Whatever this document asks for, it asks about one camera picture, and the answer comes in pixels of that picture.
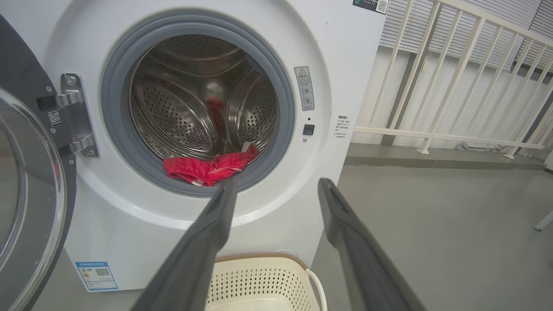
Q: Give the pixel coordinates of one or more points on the cream laundry basket brown rim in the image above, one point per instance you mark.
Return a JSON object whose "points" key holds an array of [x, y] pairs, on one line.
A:
{"points": [[259, 285]]}

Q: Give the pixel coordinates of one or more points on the grey warning sticker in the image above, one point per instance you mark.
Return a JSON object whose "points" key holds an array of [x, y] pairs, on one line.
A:
{"points": [[304, 88]]}

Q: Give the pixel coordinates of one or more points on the perforated steel washer drum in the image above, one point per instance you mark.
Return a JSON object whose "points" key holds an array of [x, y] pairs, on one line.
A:
{"points": [[181, 112]]}

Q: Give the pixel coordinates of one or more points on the white window blinds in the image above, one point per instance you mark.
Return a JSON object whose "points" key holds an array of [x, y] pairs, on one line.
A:
{"points": [[466, 30]]}

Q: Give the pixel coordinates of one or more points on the white metal railing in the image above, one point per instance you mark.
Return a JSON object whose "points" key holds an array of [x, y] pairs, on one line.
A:
{"points": [[432, 136]]}

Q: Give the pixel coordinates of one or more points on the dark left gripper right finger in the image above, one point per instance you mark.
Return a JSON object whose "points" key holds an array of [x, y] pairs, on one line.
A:
{"points": [[363, 268]]}

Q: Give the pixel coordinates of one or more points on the white furniture leg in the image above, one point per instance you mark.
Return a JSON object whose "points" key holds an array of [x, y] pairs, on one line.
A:
{"points": [[544, 221]]}

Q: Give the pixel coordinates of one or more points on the blue energy label sticker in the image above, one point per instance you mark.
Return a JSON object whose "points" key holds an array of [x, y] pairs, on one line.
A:
{"points": [[96, 276]]}

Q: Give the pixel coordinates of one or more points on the washing machine glass door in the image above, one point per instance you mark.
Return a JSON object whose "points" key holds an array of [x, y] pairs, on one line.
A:
{"points": [[34, 194]]}

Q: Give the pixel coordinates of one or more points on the red and white garment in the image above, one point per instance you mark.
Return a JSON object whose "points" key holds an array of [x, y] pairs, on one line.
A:
{"points": [[194, 168]]}

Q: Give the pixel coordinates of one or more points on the silver metal door hinge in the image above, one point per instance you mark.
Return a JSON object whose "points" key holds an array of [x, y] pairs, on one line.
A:
{"points": [[80, 116]]}

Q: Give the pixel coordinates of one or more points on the white front-load washing machine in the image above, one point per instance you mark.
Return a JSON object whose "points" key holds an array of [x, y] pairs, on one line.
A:
{"points": [[129, 242]]}

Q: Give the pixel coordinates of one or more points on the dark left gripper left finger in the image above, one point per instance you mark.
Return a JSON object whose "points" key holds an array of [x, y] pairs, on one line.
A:
{"points": [[190, 268]]}

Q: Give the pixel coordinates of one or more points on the dark sticker with QR code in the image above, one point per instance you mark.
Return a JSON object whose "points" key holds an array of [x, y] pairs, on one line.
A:
{"points": [[371, 4]]}

